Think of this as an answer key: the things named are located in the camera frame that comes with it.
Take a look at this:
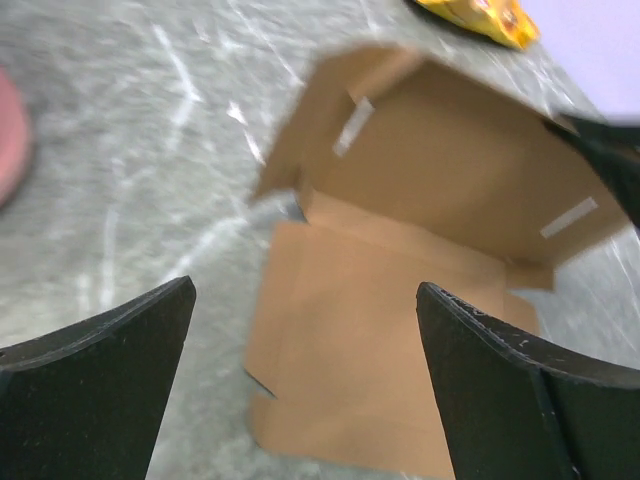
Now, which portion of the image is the pink tiered shelf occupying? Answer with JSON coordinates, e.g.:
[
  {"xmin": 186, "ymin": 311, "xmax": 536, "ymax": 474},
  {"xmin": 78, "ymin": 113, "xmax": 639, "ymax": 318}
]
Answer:
[{"xmin": 0, "ymin": 67, "xmax": 32, "ymax": 207}]

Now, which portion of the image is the brown cardboard box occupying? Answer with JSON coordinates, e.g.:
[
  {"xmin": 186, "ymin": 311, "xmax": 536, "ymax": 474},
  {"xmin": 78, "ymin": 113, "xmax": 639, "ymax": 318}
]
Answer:
[{"xmin": 245, "ymin": 44, "xmax": 630, "ymax": 479}]

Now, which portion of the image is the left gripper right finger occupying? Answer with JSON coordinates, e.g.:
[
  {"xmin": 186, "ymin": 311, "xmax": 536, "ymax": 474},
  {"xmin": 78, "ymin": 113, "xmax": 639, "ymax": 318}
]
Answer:
[{"xmin": 416, "ymin": 282, "xmax": 639, "ymax": 480}]

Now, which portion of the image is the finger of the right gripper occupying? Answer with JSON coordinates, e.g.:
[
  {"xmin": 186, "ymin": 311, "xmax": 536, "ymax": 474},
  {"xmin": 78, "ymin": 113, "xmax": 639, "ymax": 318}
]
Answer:
[{"xmin": 542, "ymin": 114, "xmax": 639, "ymax": 240}]

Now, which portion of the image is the yellow chips bag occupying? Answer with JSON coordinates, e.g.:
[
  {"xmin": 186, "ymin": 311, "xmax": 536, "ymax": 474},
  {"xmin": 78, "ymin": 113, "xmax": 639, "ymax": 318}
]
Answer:
[{"xmin": 414, "ymin": 0, "xmax": 540, "ymax": 51}]

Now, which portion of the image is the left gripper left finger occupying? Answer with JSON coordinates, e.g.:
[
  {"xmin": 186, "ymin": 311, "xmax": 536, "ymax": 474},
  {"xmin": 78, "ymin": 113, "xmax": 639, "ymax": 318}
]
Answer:
[{"xmin": 1, "ymin": 276, "xmax": 196, "ymax": 479}]

